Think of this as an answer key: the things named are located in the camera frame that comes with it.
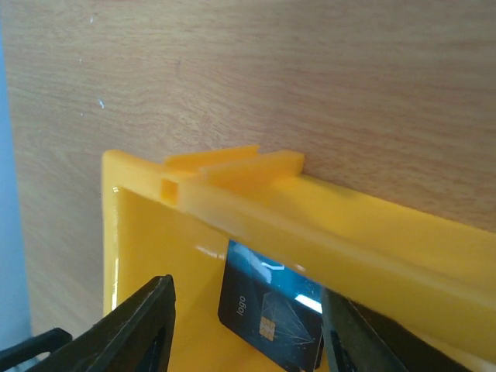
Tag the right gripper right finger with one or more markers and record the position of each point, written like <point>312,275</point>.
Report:
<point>357,338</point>

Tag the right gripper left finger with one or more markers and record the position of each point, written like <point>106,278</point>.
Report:
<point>135,336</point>

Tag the black card in bin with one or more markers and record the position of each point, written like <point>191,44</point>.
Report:
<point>273,308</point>

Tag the yellow single bin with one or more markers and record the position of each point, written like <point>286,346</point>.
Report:
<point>433,276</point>

